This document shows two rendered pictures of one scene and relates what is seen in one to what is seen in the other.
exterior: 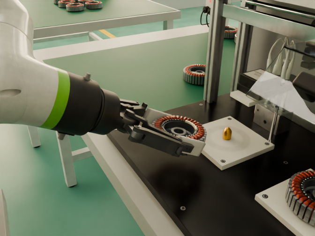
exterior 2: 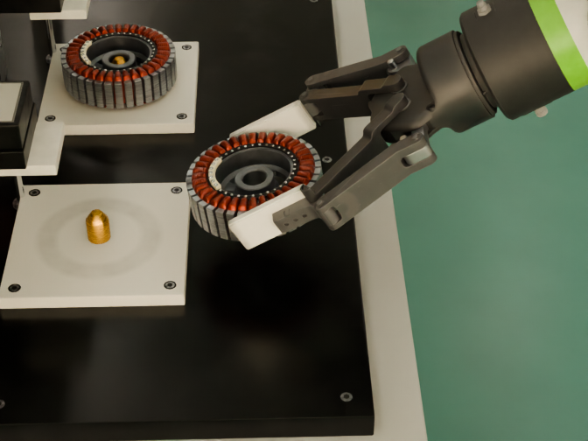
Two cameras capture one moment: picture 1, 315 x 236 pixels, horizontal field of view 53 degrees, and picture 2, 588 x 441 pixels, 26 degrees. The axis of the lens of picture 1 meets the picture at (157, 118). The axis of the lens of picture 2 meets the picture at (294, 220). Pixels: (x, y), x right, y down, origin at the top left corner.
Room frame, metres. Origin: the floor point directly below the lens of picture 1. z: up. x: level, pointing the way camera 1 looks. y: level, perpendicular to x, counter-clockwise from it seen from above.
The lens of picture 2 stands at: (1.26, 0.38, 1.48)
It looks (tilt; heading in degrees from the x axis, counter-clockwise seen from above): 39 degrees down; 208
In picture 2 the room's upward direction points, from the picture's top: straight up
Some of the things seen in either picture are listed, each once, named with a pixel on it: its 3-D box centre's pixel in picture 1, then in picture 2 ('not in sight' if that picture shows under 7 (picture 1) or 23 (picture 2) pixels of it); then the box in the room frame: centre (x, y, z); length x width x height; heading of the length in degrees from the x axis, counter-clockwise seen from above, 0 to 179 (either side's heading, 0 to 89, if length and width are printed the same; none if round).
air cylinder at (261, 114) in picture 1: (273, 116); not in sight; (0.68, -0.28, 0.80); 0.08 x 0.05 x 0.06; 30
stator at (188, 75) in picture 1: (199, 74); not in sight; (1.01, -0.14, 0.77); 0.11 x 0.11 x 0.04
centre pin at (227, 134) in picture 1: (227, 132); (97, 224); (0.60, -0.16, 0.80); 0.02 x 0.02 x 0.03
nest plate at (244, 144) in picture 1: (226, 139); (100, 241); (0.60, -0.16, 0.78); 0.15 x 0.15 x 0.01; 30
